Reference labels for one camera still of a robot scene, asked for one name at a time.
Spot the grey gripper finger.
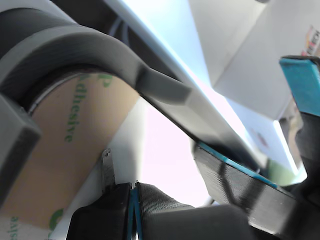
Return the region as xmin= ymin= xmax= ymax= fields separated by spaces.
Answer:
xmin=133 ymin=181 xmax=196 ymax=240

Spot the black of open gripper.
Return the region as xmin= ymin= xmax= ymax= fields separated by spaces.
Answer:
xmin=194 ymin=142 xmax=320 ymax=240

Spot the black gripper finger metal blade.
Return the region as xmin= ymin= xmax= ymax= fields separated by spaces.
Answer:
xmin=66 ymin=148 xmax=132 ymax=240

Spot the bent gripper finger with blue pad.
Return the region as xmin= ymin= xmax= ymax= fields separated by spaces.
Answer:
xmin=279 ymin=55 xmax=320 ymax=176

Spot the brown adhesive tape roll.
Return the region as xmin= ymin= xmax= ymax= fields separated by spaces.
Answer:
xmin=0 ymin=72 xmax=141 ymax=240

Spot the white cardboard box red logo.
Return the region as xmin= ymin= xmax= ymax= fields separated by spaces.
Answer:
xmin=187 ymin=0 xmax=320 ymax=176

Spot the white cable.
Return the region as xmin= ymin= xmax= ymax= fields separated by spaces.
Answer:
xmin=108 ymin=18 xmax=131 ymax=43

